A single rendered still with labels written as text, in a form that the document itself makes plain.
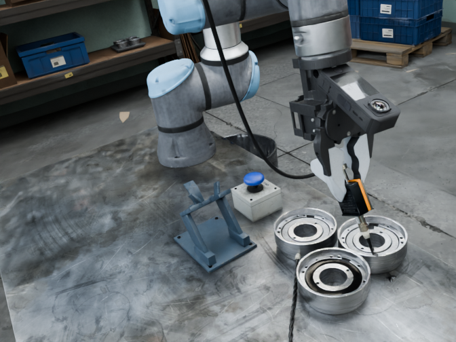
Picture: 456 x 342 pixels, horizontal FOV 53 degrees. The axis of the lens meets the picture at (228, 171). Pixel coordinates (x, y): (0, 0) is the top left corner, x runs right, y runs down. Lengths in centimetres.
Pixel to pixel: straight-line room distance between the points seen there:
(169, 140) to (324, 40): 60
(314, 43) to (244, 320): 39
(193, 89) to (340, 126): 51
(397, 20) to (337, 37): 375
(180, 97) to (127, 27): 366
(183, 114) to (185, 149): 9
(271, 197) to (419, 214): 148
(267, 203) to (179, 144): 32
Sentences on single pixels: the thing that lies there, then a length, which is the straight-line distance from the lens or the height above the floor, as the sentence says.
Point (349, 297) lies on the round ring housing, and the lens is 66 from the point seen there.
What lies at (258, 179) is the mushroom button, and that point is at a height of 87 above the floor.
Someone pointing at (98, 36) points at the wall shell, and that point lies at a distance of 464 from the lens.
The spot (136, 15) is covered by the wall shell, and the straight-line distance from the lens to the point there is 474.
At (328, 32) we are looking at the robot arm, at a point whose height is 116.
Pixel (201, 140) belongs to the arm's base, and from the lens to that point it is 112.
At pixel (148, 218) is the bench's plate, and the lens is 96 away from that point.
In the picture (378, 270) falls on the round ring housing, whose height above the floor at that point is 81.
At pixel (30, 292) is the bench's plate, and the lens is 89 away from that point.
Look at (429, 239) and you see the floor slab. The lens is 215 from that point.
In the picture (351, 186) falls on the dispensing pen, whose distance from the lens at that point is 68.
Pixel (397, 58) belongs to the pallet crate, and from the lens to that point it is 421.
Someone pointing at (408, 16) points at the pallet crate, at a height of 38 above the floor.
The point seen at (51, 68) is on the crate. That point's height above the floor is 49.
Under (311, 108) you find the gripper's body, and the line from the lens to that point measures 64.
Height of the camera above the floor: 130
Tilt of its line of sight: 28 degrees down
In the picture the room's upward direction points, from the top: 10 degrees counter-clockwise
